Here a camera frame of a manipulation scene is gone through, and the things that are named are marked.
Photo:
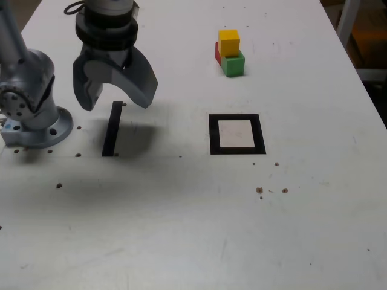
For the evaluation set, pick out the red cube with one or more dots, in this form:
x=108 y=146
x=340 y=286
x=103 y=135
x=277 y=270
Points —
x=217 y=54

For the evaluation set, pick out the yellow cube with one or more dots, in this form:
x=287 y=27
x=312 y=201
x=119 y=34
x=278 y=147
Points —
x=229 y=42

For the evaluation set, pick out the black tape strip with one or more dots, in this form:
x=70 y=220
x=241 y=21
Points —
x=112 y=130

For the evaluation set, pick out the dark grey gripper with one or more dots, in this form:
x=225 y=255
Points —
x=106 y=56

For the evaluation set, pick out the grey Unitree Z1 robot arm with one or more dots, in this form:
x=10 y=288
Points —
x=33 y=69

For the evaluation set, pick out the black tape square outline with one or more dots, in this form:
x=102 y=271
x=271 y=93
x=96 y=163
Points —
x=213 y=136

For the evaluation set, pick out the yellow cardboard box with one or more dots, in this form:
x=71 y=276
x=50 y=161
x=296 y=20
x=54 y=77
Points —
x=369 y=39

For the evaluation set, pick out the white metal frame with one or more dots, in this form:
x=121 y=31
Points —
x=344 y=18

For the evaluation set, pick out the green cube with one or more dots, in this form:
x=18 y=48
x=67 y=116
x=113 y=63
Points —
x=233 y=66

